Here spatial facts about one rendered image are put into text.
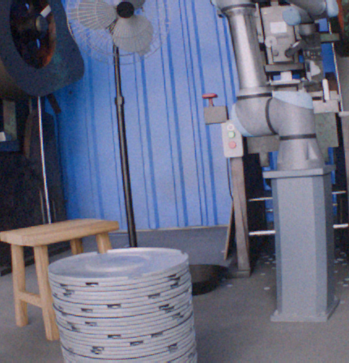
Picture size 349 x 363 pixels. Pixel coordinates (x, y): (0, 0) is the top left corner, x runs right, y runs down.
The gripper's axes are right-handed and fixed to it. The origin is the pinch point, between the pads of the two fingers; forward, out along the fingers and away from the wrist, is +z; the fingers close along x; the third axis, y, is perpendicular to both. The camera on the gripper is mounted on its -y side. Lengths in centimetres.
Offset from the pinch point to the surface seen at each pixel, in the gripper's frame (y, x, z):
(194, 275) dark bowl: -54, -42, 64
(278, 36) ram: -9.9, 22.3, -14.2
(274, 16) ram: -10.2, 26.6, -23.4
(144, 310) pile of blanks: -40, -136, -4
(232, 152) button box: -34.7, -22.4, 21.0
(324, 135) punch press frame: 3.7, -12.2, 21.5
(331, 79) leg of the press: 16, 47, 16
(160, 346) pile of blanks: -38, -138, 4
